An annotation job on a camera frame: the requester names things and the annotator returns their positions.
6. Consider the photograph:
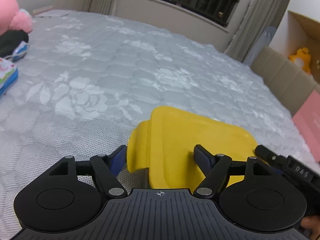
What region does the yellow container lid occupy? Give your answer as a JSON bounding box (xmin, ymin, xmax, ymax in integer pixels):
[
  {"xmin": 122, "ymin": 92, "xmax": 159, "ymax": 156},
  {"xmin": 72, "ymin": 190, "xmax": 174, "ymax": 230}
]
[{"xmin": 126, "ymin": 106, "xmax": 258, "ymax": 191}]

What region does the person's right hand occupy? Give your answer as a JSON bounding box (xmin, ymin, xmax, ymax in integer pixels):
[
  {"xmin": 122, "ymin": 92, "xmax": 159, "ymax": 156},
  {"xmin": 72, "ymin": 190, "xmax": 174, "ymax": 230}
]
[{"xmin": 300, "ymin": 216, "xmax": 320, "ymax": 240}]

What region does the pink box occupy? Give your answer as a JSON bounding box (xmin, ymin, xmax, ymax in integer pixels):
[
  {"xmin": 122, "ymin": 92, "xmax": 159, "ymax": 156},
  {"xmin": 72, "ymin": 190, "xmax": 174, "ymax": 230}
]
[{"xmin": 292, "ymin": 90, "xmax": 320, "ymax": 163}]

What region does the white quilted mattress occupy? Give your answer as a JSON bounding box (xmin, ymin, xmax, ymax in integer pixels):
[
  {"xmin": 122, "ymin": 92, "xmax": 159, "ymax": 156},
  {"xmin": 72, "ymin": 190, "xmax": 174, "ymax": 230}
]
[{"xmin": 1, "ymin": 12, "xmax": 319, "ymax": 239}]

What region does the cardboard box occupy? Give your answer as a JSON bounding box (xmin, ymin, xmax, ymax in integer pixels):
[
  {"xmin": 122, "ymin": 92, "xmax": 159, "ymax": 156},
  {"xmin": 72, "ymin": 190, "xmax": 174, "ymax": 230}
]
[{"xmin": 268, "ymin": 10, "xmax": 320, "ymax": 83}]

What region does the yellow plush toy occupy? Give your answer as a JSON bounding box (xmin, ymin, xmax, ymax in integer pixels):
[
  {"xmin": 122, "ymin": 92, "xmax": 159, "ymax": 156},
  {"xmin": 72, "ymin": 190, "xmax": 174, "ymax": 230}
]
[{"xmin": 289, "ymin": 47, "xmax": 311, "ymax": 74}]

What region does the blue patterned pencil case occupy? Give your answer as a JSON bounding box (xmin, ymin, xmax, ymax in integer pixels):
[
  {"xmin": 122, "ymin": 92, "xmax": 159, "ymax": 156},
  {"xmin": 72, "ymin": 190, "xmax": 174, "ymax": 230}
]
[{"xmin": 0, "ymin": 58, "xmax": 18, "ymax": 96}]

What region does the black cloth item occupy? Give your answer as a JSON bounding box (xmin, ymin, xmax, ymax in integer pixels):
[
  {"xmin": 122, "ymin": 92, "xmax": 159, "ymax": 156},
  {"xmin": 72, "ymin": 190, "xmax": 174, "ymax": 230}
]
[{"xmin": 0, "ymin": 30, "xmax": 29, "ymax": 58}]

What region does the pink plush toy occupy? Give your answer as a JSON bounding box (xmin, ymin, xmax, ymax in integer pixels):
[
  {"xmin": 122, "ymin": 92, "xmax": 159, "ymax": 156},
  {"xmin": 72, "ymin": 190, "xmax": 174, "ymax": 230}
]
[{"xmin": 0, "ymin": 0, "xmax": 33, "ymax": 35}]

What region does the beige curtain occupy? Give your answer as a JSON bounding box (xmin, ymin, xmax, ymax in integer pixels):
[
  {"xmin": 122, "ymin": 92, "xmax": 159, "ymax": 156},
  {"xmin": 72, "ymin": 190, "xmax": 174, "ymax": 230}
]
[{"xmin": 225, "ymin": 0, "xmax": 290, "ymax": 62}]

